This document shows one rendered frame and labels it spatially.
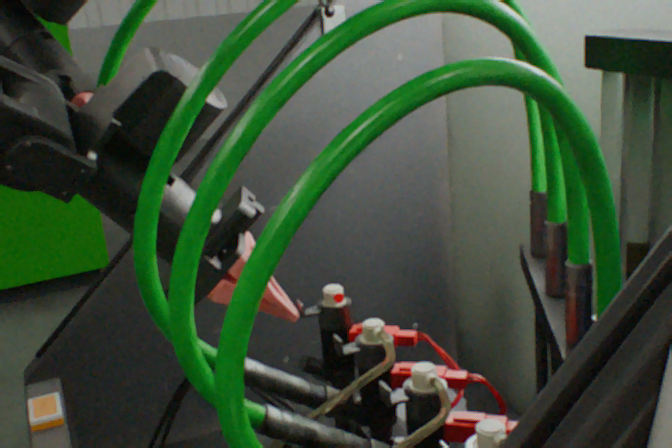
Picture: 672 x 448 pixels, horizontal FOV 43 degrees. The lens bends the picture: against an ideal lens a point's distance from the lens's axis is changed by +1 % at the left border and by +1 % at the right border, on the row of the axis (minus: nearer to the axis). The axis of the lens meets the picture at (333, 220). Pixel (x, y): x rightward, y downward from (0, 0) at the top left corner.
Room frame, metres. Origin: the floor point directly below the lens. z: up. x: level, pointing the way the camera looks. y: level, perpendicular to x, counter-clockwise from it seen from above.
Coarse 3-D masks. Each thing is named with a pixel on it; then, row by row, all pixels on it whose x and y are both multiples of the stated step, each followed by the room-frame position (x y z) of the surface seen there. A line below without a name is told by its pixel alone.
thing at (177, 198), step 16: (176, 192) 0.61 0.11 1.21; (192, 192) 0.62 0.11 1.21; (240, 192) 0.63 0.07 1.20; (160, 208) 0.59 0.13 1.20; (176, 208) 0.60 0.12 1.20; (224, 208) 0.64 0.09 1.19; (240, 208) 0.59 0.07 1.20; (128, 224) 0.60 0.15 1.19; (160, 224) 0.59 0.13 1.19; (176, 224) 0.59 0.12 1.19; (224, 224) 0.59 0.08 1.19; (240, 224) 0.60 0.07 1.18; (160, 240) 0.59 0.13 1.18; (176, 240) 0.59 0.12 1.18; (208, 240) 0.59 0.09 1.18; (224, 240) 0.60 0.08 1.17; (160, 256) 0.61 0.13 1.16; (208, 256) 0.60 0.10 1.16
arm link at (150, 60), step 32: (128, 64) 0.61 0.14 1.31; (160, 64) 0.59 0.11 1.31; (96, 96) 0.61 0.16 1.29; (128, 96) 0.58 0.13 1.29; (160, 96) 0.59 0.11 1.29; (96, 128) 0.58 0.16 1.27; (128, 128) 0.59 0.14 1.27; (160, 128) 0.59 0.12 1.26; (192, 128) 0.59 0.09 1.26; (32, 160) 0.55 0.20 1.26; (64, 160) 0.56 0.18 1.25; (64, 192) 0.56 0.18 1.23
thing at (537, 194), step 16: (144, 0) 0.71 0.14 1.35; (128, 16) 0.71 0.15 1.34; (144, 16) 0.72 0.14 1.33; (128, 32) 0.71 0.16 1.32; (112, 48) 0.71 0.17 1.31; (512, 48) 0.71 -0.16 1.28; (112, 64) 0.71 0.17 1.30; (528, 96) 0.70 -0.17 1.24; (528, 112) 0.70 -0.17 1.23; (528, 128) 0.70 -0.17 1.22; (544, 176) 0.70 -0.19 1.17; (544, 192) 0.70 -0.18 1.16
